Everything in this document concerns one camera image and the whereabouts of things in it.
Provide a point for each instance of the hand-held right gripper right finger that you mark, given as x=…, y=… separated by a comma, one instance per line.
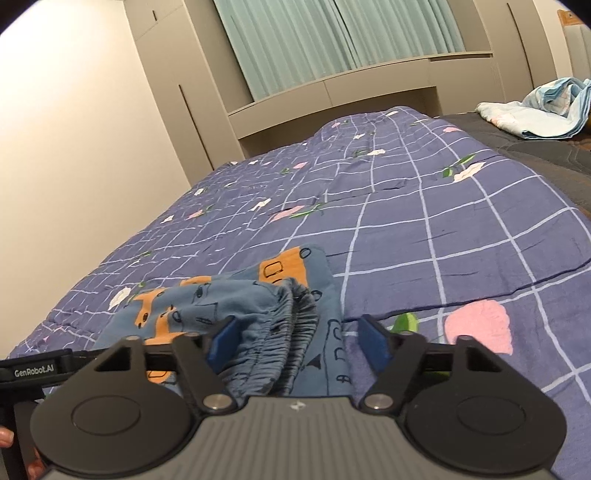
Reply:
x=373, y=342

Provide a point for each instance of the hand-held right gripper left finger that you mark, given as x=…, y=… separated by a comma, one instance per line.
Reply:
x=222, y=339

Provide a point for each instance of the blue pants with orange print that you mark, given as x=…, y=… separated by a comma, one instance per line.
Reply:
x=277, y=314

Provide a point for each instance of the person's left hand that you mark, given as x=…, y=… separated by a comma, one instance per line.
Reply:
x=36, y=470

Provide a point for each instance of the purple checked floral blanket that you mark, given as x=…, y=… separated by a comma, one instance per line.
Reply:
x=415, y=230

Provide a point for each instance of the dark grey quilted mattress cover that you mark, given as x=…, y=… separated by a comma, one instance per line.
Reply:
x=531, y=152

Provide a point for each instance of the beige built-in cabinet unit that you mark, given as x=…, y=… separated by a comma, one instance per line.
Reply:
x=369, y=87

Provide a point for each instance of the light blue crumpled cloth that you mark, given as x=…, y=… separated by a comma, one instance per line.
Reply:
x=545, y=110

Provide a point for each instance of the pale green curtain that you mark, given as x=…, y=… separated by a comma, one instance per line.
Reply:
x=323, y=41

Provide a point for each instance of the beige padded headboard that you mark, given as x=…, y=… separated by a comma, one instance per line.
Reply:
x=579, y=50

